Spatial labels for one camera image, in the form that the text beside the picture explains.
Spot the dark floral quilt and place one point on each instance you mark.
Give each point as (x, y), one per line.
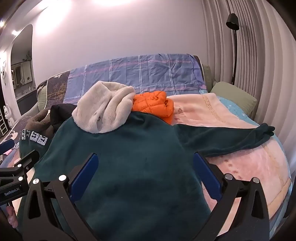
(55, 88)

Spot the green pillow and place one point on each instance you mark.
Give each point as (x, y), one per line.
(233, 97)

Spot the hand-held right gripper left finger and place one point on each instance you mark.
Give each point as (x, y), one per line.
(84, 176)

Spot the white pleated curtains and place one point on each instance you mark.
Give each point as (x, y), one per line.
(254, 58)

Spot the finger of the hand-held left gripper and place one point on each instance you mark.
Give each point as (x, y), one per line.
(5, 147)
(27, 160)

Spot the white cat figurine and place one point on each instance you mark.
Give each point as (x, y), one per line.
(8, 114)

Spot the black floor lamp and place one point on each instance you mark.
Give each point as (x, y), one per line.
(232, 20)

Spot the black garment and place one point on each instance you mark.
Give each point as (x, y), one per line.
(61, 113)

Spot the pink quilted fleece-lined jacket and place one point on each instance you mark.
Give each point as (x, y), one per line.
(104, 104)

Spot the orange puffer jacket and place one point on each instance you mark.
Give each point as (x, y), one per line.
(152, 102)

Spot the blue plaid sheet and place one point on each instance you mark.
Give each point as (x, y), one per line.
(150, 71)

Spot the white ladder rack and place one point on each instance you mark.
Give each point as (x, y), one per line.
(2, 125)

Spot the white bear wall decoration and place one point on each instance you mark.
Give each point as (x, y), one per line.
(3, 73)

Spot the dark grey counter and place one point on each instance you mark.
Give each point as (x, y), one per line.
(26, 102)

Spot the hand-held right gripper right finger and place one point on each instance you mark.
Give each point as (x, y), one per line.
(205, 176)

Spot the light blue quilt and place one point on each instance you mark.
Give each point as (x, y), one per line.
(233, 107)

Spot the brown fleece garment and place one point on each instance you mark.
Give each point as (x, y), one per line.
(39, 118)

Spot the white kitchen cabinet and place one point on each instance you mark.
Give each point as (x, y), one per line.
(22, 70)

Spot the person's left hand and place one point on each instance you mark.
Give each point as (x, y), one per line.
(11, 215)

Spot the dark green fleece sweater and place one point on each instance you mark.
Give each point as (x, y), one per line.
(138, 162)

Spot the pink fleece blanket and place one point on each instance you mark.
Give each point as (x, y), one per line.
(231, 143)

